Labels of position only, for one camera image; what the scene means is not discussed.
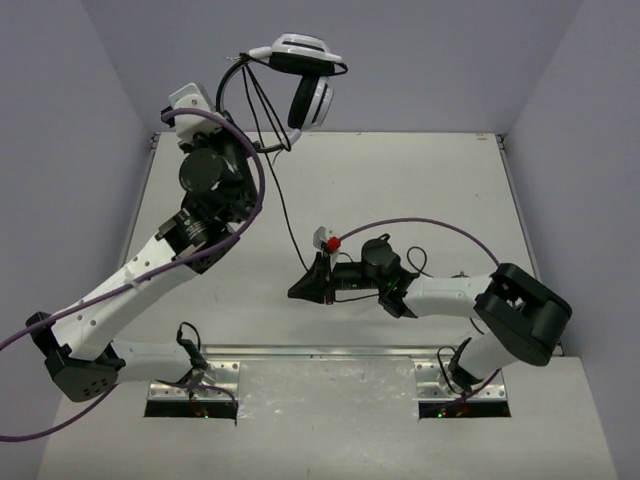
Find white black headphones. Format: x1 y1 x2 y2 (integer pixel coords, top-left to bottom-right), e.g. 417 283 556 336
215 32 348 154

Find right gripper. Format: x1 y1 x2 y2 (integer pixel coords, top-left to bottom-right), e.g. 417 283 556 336
290 251 385 306

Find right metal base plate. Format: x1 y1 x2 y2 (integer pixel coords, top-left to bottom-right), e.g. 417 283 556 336
413 360 507 401

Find metal base plate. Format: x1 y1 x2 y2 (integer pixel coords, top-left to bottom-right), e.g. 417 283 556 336
147 359 242 404
413 360 507 401

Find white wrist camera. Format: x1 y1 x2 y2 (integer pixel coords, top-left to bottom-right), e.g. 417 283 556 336
312 226 341 254
167 82 224 146

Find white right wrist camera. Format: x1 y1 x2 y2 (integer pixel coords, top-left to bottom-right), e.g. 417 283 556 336
312 226 341 254

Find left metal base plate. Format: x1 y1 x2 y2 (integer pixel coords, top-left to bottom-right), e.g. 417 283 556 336
147 359 242 404

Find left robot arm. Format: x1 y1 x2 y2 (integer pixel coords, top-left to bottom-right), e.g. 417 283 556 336
27 108 265 402

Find black braided headphone cable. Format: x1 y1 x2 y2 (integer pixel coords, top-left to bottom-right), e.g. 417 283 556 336
234 52 314 274

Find metal table edge rail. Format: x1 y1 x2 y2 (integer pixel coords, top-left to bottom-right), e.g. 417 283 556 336
202 344 440 359

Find black right base cable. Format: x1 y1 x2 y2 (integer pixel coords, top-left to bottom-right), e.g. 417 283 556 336
435 337 489 401

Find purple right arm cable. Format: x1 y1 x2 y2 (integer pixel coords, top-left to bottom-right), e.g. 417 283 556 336
337 217 504 401

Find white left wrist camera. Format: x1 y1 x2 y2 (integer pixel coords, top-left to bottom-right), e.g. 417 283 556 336
167 82 224 146

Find black left base cable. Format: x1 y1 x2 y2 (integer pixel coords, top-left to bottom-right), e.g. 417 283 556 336
174 322 214 389

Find black base cable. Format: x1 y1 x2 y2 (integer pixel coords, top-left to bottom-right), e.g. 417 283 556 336
174 322 214 389
435 337 489 401

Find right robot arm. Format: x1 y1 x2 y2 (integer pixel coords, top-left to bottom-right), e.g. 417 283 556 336
287 235 573 394

